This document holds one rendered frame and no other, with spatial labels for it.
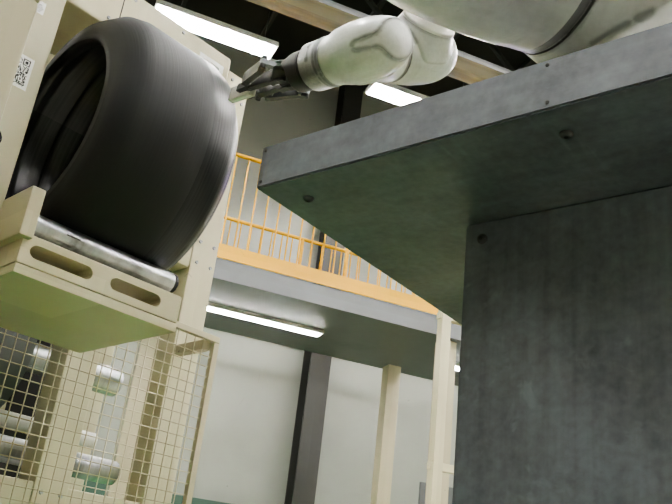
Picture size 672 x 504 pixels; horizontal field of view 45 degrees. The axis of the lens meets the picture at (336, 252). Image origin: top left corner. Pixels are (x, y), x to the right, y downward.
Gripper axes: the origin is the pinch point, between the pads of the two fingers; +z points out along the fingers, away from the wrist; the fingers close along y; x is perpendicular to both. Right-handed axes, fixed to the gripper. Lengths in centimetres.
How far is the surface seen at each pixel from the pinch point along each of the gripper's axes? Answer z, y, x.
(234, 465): 734, -614, 29
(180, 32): 65, -16, -45
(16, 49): -39, 55, 36
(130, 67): 14.4, 17.5, 0.8
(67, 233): 19.7, 16.5, 35.7
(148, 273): 19.8, -2.7, 36.6
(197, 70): 14.5, 3.1, -7.2
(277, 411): 725, -657, -53
